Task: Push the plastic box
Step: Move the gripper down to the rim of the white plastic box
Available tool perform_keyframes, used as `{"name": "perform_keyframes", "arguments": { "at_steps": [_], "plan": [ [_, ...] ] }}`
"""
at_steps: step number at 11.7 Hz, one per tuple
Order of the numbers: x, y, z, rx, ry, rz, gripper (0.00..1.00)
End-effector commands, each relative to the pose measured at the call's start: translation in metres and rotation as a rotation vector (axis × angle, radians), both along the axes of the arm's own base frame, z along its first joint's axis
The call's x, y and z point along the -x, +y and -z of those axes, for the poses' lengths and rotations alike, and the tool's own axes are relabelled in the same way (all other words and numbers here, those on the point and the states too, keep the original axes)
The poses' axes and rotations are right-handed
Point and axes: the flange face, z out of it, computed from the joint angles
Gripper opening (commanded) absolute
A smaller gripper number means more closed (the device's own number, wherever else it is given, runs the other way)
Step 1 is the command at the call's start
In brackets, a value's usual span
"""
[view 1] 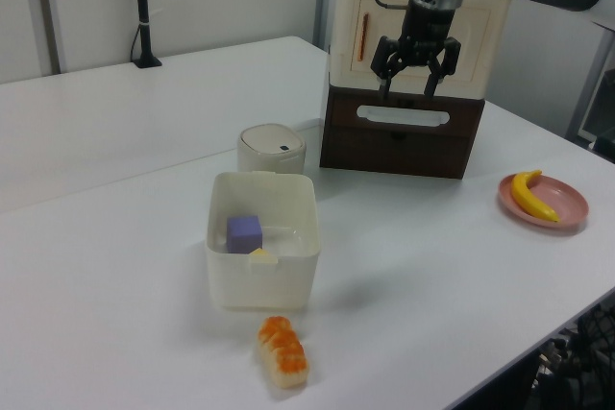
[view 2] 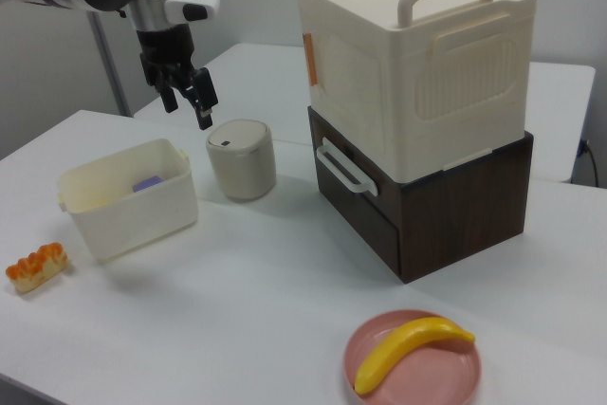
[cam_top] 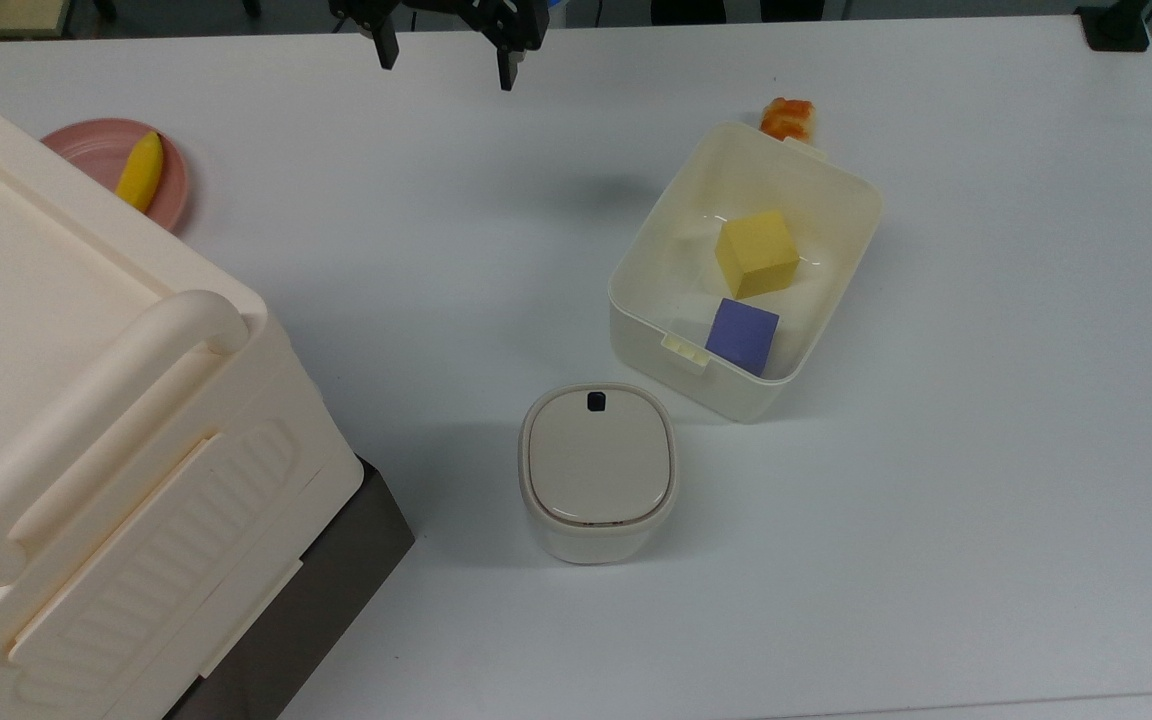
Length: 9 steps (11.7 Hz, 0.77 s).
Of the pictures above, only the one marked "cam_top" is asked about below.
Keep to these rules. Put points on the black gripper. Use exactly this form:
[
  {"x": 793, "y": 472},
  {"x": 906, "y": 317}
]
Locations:
[{"x": 431, "y": 4}]

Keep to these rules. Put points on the cream open plastic box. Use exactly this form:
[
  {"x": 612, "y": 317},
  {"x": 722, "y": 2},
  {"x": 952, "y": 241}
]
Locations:
[{"x": 656, "y": 300}]

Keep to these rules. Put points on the yellow toy banana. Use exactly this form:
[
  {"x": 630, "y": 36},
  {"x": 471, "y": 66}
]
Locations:
[{"x": 140, "y": 172}]

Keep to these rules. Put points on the orange topped sushi toy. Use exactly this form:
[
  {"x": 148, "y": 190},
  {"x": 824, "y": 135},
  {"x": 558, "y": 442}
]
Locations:
[{"x": 787, "y": 117}]

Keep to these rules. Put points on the yellow cube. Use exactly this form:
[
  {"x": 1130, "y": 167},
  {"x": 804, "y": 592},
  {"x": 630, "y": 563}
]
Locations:
[{"x": 756, "y": 255}]

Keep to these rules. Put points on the pink plate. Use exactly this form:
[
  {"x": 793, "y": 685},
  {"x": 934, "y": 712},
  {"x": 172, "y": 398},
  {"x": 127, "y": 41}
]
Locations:
[{"x": 86, "y": 150}]

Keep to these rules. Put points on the purple cube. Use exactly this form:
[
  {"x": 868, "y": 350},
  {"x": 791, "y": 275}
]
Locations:
[{"x": 742, "y": 335}]

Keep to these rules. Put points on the cream lidded trash can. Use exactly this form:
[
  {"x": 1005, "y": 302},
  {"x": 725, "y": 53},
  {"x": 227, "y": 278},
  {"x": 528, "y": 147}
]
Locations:
[{"x": 596, "y": 470}]

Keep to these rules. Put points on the dark brown drawer base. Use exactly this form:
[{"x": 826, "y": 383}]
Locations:
[{"x": 336, "y": 580}]

